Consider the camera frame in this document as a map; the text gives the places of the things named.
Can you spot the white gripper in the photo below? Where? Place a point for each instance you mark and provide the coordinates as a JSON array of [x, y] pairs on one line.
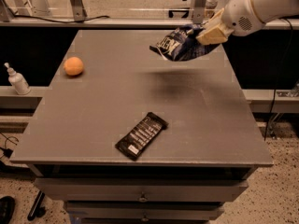
[[240, 14]]

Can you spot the blue chip bag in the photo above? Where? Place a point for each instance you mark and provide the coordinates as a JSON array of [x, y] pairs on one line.
[[181, 44]]

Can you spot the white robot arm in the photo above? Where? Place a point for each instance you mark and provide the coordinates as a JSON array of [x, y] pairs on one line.
[[269, 10]]

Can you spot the black rxbar chocolate bar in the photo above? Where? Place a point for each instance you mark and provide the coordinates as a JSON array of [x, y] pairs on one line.
[[133, 144]]

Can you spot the grey drawer cabinet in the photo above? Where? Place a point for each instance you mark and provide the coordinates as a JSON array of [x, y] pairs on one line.
[[211, 133]]

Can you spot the orange fruit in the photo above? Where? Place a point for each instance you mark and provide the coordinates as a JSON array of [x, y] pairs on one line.
[[73, 66]]

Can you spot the white pump bottle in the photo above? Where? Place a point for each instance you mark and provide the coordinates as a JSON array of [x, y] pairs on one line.
[[17, 81]]

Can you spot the upper grey drawer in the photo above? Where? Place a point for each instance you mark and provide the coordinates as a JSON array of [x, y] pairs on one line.
[[141, 190]]

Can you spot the grey drawer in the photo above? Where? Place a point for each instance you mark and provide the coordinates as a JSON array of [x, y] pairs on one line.
[[143, 211], [141, 190]]

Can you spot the lower grey drawer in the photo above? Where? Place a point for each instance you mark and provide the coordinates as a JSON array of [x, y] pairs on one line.
[[143, 211]]

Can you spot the black caster leg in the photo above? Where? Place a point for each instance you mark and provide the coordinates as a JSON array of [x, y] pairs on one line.
[[37, 210]]

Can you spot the black shoe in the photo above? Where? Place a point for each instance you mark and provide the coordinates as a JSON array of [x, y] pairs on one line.
[[7, 206]]

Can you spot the black floor cable plug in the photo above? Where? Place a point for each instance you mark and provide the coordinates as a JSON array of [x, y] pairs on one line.
[[9, 143]]

